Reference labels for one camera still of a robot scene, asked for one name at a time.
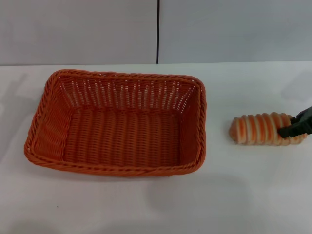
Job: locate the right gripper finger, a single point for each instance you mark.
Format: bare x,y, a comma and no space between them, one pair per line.
296,130
304,116

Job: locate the orange woven plastic basket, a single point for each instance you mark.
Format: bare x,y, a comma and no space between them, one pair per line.
122,139

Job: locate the striped twisted bread loaf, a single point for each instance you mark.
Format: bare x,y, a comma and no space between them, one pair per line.
256,129

